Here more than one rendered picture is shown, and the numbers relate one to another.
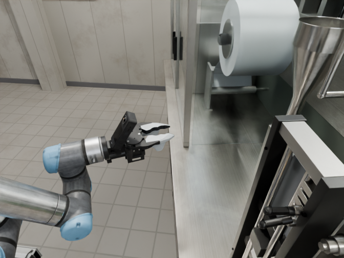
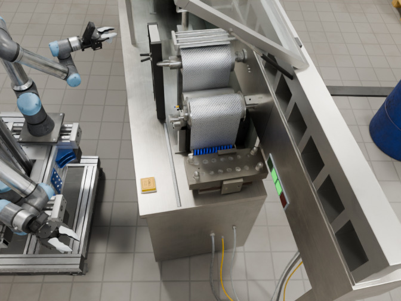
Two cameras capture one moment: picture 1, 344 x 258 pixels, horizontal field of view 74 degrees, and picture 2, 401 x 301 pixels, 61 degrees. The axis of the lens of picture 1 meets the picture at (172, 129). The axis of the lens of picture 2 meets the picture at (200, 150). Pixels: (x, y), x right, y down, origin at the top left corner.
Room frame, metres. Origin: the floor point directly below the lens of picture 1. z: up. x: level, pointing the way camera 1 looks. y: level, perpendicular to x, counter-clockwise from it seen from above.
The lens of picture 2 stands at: (-1.12, -0.19, 2.47)
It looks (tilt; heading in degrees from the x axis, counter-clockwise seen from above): 56 degrees down; 348
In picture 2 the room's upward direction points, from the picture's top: 5 degrees clockwise
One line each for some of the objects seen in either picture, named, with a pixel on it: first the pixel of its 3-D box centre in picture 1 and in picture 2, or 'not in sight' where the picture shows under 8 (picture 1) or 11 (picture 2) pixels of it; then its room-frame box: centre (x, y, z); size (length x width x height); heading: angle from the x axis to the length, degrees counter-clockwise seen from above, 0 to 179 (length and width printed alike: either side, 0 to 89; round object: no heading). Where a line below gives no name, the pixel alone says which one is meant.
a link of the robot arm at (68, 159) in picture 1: (67, 157); (61, 48); (0.47, 0.30, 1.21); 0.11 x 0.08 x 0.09; 109
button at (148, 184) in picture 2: not in sight; (148, 184); (-0.26, -0.12, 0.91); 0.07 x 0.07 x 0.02; 3
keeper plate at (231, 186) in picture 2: not in sight; (231, 186); (-0.35, -0.53, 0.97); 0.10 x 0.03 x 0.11; 93
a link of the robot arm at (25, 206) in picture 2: not in sight; (22, 219); (-0.48, 0.39, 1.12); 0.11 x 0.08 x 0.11; 148
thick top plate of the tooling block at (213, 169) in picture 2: not in sight; (225, 168); (-0.25, -0.51, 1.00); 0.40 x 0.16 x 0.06; 93
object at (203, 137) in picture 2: not in sight; (213, 137); (-0.14, -0.46, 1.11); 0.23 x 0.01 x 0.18; 93
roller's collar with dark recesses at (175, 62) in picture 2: not in sight; (175, 62); (0.16, -0.30, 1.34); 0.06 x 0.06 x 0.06; 3
